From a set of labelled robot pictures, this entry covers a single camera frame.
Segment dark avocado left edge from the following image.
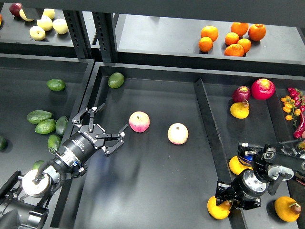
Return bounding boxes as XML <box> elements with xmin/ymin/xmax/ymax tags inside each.
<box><xmin>0</xmin><ymin>135</ymin><xmax>7</xmax><ymax>150</ymax></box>

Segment cherry tomato vine bunch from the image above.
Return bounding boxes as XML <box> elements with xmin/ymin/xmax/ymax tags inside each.
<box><xmin>280</xmin><ymin>87</ymin><xmax>305</xmax><ymax>123</ymax></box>

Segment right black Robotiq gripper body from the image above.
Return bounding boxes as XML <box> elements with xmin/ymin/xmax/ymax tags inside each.
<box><xmin>232</xmin><ymin>170</ymin><xmax>267</xmax><ymax>205</ymax></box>

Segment pink red apple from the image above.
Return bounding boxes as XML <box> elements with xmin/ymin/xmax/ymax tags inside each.
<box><xmin>129</xmin><ymin>111</ymin><xmax>150</xmax><ymax>133</ymax></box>

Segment long green avocado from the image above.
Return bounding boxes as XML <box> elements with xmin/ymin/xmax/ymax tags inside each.
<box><xmin>26</xmin><ymin>110</ymin><xmax>53</xmax><ymax>124</ymax></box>

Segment green avocado lower cluster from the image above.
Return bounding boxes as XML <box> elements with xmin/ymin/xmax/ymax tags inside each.
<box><xmin>47</xmin><ymin>134</ymin><xmax>61</xmax><ymax>154</ymax></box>

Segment pale yellow pear front left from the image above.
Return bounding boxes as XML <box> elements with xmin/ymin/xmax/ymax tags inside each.
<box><xmin>29</xmin><ymin>26</ymin><xmax>46</xmax><ymax>41</ymax></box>

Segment pale yellow pear middle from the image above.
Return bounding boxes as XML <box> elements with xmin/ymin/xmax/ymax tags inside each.
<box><xmin>36</xmin><ymin>15</ymin><xmax>53</xmax><ymax>31</ymax></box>

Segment black tray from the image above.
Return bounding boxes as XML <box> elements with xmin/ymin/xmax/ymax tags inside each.
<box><xmin>0</xmin><ymin>53</ymin><xmax>95</xmax><ymax>229</ymax></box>
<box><xmin>40</xmin><ymin>61</ymin><xmax>247</xmax><ymax>229</ymax></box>
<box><xmin>194</xmin><ymin>73</ymin><xmax>305</xmax><ymax>229</ymax></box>

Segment pale yellow pear behind tag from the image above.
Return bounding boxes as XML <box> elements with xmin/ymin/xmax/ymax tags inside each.
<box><xmin>19</xmin><ymin>9</ymin><xmax>33</xmax><ymax>22</ymax></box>

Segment orange front bottom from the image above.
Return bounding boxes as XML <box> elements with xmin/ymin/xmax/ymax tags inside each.
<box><xmin>224</xmin><ymin>43</ymin><xmax>244</xmax><ymax>57</ymax></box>

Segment orange top left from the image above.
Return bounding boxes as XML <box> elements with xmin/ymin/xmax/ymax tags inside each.
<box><xmin>201</xmin><ymin>25</ymin><xmax>219</xmax><ymax>42</ymax></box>

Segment black right tray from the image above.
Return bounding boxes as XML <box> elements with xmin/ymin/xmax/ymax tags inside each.
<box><xmin>194</xmin><ymin>73</ymin><xmax>305</xmax><ymax>229</ymax></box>

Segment red chili pepper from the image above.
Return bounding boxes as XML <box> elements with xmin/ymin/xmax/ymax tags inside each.
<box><xmin>293</xmin><ymin>112</ymin><xmax>305</xmax><ymax>139</ymax></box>

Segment black shelf upright left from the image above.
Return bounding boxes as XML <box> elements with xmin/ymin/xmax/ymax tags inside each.
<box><xmin>63</xmin><ymin>10</ymin><xmax>88</xmax><ymax>59</ymax></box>

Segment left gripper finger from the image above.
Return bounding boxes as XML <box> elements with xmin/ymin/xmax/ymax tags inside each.
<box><xmin>95</xmin><ymin>124</ymin><xmax>129</xmax><ymax>156</ymax></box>
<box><xmin>72</xmin><ymin>103</ymin><xmax>106</xmax><ymax>133</ymax></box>

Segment pale yellow pear back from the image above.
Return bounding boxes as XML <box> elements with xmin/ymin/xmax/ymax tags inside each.
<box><xmin>43</xmin><ymin>8</ymin><xmax>55</xmax><ymax>20</ymax></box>

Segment pale yellow pink apple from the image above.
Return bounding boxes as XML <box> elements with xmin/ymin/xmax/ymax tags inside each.
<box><xmin>167</xmin><ymin>123</ymin><xmax>189</xmax><ymax>145</ymax></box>

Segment black shelf upright right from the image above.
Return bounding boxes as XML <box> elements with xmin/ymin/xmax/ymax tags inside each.
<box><xmin>92</xmin><ymin>12</ymin><xmax>118</xmax><ymax>63</ymax></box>

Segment black centre tray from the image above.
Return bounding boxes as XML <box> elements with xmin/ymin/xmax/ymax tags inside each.
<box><xmin>40</xmin><ymin>61</ymin><xmax>247</xmax><ymax>229</ymax></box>

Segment orange lower left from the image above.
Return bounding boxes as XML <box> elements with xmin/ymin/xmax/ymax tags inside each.
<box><xmin>198</xmin><ymin>36</ymin><xmax>213</xmax><ymax>52</ymax></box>

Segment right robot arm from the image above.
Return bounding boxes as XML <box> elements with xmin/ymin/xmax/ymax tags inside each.
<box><xmin>215</xmin><ymin>142</ymin><xmax>305</xmax><ymax>210</ymax></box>

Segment light green avocado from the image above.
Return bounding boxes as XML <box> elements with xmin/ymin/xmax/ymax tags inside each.
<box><xmin>35</xmin><ymin>119</ymin><xmax>56</xmax><ymax>135</ymax></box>

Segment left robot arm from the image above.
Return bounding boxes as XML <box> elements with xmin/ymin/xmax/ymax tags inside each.
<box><xmin>0</xmin><ymin>104</ymin><xmax>128</xmax><ymax>229</ymax></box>

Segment large red apple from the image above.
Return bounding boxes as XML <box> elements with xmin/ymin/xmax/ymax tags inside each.
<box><xmin>251</xmin><ymin>78</ymin><xmax>275</xmax><ymax>100</ymax></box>

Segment pale yellow pear right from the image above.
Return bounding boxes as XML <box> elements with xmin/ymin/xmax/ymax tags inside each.
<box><xmin>52</xmin><ymin>18</ymin><xmax>69</xmax><ymax>35</ymax></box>

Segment dark green avocado upright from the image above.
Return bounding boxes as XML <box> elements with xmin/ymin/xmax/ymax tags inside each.
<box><xmin>55</xmin><ymin>115</ymin><xmax>68</xmax><ymax>136</ymax></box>

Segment black shelf upright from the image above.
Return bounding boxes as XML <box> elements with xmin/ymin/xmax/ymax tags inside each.
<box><xmin>63</xmin><ymin>10</ymin><xmax>88</xmax><ymax>59</ymax></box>
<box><xmin>92</xmin><ymin>12</ymin><xmax>118</xmax><ymax>63</ymax></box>

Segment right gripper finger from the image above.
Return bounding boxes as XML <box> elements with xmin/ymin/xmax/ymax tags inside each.
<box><xmin>235</xmin><ymin>198</ymin><xmax>261</xmax><ymax>210</ymax></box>
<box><xmin>215</xmin><ymin>181</ymin><xmax>237</xmax><ymax>204</ymax></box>

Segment orange right lower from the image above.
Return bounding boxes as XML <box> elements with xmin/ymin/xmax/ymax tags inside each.
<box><xmin>237</xmin><ymin>38</ymin><xmax>252</xmax><ymax>54</ymax></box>

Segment green avocado centre tray corner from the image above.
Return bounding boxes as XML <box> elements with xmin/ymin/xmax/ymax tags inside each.
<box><xmin>108</xmin><ymin>73</ymin><xmax>125</xmax><ymax>89</ymax></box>

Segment green avocado top left tray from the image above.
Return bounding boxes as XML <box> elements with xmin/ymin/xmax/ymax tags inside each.
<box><xmin>46</xmin><ymin>79</ymin><xmax>66</xmax><ymax>91</ymax></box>

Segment dark red apple on shelf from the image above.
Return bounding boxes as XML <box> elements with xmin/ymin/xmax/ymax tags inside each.
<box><xmin>9</xmin><ymin>3</ymin><xmax>22</xmax><ymax>17</ymax></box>

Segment black left tray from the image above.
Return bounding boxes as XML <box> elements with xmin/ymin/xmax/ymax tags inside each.
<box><xmin>0</xmin><ymin>53</ymin><xmax>95</xmax><ymax>229</ymax></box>

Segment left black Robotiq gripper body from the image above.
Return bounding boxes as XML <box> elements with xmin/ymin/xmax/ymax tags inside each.
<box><xmin>63</xmin><ymin>124</ymin><xmax>105</xmax><ymax>164</ymax></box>

